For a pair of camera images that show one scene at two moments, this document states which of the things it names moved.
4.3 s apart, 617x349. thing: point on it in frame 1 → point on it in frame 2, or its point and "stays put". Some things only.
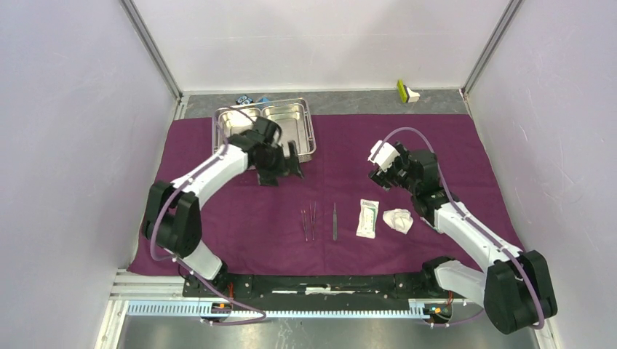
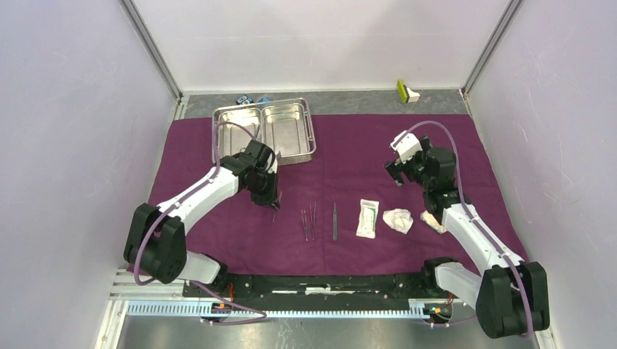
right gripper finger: x=388 y=185 → x=399 y=179
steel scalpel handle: x=335 y=223 stays put
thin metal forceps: x=313 y=219 stays put
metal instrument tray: x=292 y=117 stays put
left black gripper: x=293 y=158 → x=271 y=198
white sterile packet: x=368 y=214 stays put
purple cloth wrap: x=336 y=219 stays put
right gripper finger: x=377 y=176 → x=391 y=168
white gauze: x=398 y=219 stays put
